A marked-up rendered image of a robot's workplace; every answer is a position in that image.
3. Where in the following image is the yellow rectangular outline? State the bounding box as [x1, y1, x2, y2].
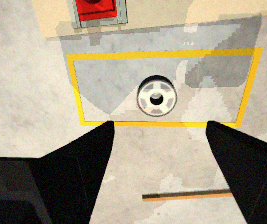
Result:
[66, 48, 263, 127]

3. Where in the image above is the black wheel with grey hub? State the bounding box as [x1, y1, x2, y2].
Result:
[137, 75, 177, 117]

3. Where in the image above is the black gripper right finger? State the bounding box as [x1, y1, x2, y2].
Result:
[205, 121, 267, 224]

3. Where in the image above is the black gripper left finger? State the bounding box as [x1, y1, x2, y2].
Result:
[0, 120, 115, 224]

